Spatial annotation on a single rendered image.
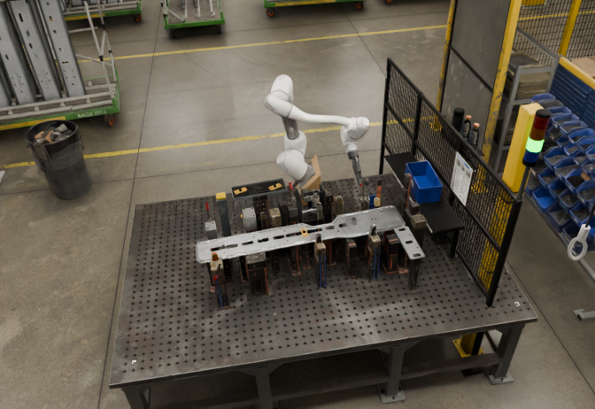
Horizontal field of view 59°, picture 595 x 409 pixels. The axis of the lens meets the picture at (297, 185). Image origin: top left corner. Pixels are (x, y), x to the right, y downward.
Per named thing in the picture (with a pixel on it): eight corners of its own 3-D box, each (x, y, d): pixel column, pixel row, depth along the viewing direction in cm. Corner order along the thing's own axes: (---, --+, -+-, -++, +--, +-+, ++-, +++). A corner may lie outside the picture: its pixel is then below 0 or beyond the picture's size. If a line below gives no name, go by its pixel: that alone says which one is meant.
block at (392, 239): (385, 275, 349) (388, 245, 331) (380, 264, 357) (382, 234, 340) (398, 273, 350) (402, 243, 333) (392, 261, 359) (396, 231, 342)
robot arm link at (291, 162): (292, 183, 408) (271, 170, 398) (297, 165, 419) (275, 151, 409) (305, 176, 397) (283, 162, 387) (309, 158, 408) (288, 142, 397)
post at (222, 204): (224, 249, 374) (216, 202, 347) (222, 242, 380) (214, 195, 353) (235, 247, 376) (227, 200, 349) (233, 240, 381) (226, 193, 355)
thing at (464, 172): (465, 208, 332) (473, 169, 313) (449, 188, 349) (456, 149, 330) (467, 208, 332) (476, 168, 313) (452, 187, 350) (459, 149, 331)
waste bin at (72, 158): (42, 207, 531) (17, 148, 487) (54, 177, 574) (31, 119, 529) (93, 201, 536) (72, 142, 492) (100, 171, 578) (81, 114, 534)
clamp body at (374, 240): (368, 282, 345) (370, 244, 324) (362, 269, 354) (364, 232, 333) (381, 280, 346) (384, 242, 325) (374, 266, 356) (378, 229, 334)
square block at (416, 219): (410, 262, 357) (415, 223, 335) (405, 254, 364) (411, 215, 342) (421, 259, 359) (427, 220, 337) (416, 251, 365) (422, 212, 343)
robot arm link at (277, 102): (291, 111, 350) (294, 96, 357) (266, 100, 345) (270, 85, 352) (283, 121, 360) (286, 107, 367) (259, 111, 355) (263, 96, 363)
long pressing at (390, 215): (197, 267, 322) (197, 266, 321) (194, 243, 339) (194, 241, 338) (407, 227, 343) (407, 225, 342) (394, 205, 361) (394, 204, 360)
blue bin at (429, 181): (417, 204, 355) (419, 189, 347) (404, 177, 379) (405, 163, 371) (440, 201, 356) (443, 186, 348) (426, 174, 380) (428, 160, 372)
